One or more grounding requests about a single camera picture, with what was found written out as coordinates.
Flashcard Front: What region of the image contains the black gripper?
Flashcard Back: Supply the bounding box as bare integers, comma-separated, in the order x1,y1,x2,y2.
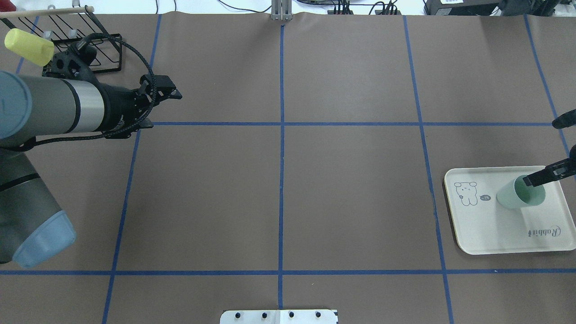
101,74,183,138

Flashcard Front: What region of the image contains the pale green cup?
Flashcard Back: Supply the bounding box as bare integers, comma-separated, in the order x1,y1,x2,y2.
496,175,546,209

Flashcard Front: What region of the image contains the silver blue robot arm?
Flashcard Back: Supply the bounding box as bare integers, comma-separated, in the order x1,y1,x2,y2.
1,71,182,269

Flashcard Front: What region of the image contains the cream rabbit tray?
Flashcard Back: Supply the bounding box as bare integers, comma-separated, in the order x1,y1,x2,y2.
444,166,575,256

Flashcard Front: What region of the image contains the yellow cup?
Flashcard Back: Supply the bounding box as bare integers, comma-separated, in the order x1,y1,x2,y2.
4,28,55,67

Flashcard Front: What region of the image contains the black power box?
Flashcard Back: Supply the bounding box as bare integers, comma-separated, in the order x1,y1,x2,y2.
423,0,501,16

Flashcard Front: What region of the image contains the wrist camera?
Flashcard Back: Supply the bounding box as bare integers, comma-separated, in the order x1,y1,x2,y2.
41,43,98,84

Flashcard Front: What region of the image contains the black wire cup rack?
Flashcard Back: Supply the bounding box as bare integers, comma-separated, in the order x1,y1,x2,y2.
36,13,124,74

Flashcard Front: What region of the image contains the aluminium frame post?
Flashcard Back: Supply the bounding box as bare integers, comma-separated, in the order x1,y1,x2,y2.
270,0,293,21

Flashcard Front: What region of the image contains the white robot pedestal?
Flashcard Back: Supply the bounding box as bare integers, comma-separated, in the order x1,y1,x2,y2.
220,309,339,324

